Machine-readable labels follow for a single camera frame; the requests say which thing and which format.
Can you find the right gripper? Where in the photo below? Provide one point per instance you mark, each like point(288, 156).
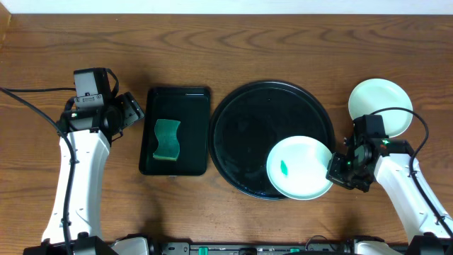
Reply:
point(334, 174)

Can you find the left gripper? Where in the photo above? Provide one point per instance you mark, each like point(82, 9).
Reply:
point(132, 109)

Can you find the green sponge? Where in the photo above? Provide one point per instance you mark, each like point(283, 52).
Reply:
point(168, 148)

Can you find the mint green plate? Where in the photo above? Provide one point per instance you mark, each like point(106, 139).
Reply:
point(376, 94)
point(297, 167)

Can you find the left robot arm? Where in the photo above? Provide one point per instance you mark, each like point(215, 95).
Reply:
point(88, 125)

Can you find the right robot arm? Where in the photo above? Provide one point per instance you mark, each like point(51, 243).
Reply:
point(390, 163)

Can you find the black rectangular tray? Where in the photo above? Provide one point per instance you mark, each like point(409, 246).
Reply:
point(189, 105)

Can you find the round black tray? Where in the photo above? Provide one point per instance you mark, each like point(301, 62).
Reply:
point(251, 120)

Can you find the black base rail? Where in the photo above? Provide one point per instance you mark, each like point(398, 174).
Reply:
point(315, 245)

